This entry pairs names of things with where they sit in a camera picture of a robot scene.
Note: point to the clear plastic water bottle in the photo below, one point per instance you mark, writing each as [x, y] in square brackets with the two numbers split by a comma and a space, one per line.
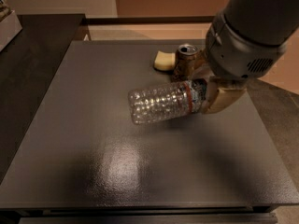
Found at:
[167, 101]

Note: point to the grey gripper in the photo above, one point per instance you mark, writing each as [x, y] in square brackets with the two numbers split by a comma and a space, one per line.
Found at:
[237, 54]

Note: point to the yellow sponge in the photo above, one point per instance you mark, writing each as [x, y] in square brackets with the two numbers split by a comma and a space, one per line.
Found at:
[164, 61]

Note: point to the white box with items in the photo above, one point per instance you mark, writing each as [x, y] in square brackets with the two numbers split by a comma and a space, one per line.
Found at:
[10, 24]

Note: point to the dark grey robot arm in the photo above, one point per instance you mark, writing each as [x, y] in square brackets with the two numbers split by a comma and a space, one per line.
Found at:
[268, 22]

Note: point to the brown soda can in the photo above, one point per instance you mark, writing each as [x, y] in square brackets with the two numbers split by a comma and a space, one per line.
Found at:
[185, 58]

